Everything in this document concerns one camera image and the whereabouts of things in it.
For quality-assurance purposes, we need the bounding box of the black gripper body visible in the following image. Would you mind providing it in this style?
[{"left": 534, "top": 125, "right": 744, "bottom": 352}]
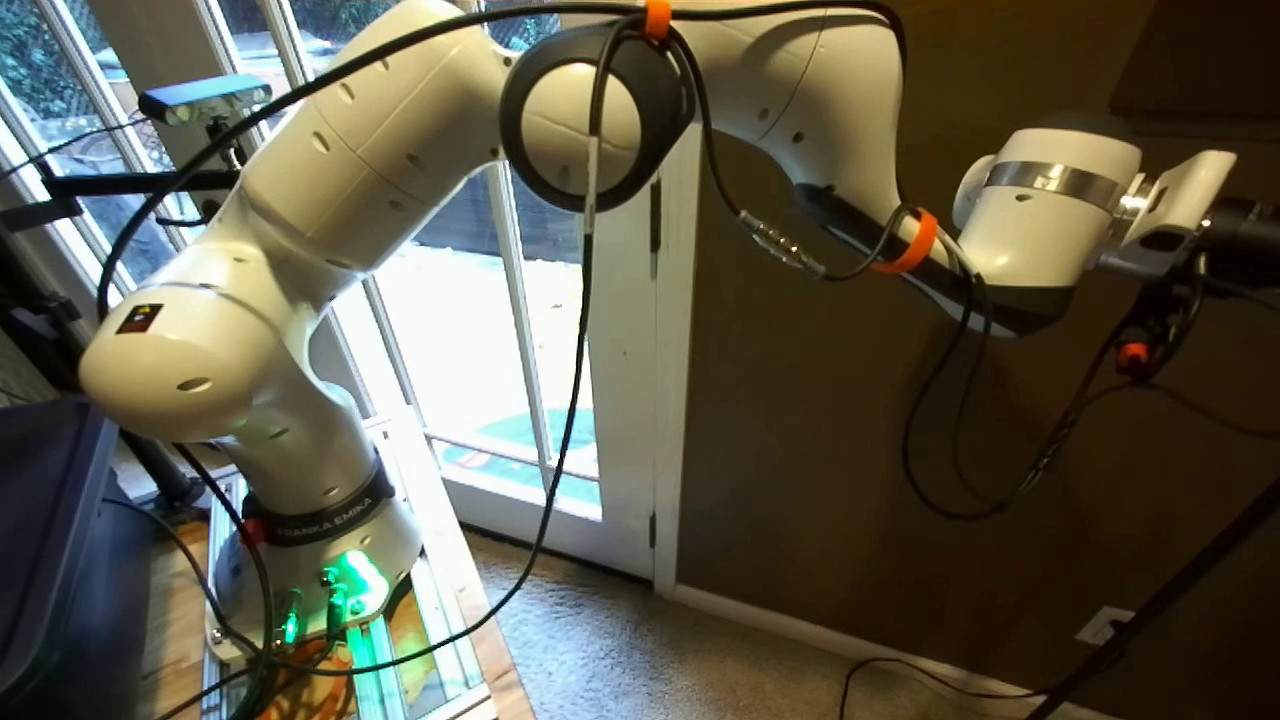
[{"left": 1195, "top": 196, "right": 1280, "bottom": 294}]

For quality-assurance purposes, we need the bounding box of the black floor lamp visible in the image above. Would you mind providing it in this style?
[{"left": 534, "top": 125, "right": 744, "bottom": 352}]
[{"left": 1027, "top": 480, "right": 1280, "bottom": 720}]

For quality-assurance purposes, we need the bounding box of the white framed glass door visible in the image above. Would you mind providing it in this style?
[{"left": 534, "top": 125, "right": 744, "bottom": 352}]
[{"left": 0, "top": 0, "right": 711, "bottom": 594}]

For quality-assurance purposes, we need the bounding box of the white wall outlet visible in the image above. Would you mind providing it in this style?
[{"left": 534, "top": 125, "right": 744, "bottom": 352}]
[{"left": 1071, "top": 603, "right": 1139, "bottom": 651}]

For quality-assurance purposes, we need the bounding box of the black lamp power cord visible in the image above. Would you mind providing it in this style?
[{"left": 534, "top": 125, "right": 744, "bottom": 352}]
[{"left": 835, "top": 650, "right": 1054, "bottom": 720}]

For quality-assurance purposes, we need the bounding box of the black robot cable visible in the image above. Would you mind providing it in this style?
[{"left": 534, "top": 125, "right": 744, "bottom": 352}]
[{"left": 92, "top": 0, "right": 1280, "bottom": 720}]

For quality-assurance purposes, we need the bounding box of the black camera tripod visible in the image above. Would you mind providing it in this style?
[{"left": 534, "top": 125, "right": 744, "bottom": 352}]
[{"left": 0, "top": 158, "right": 234, "bottom": 525}]

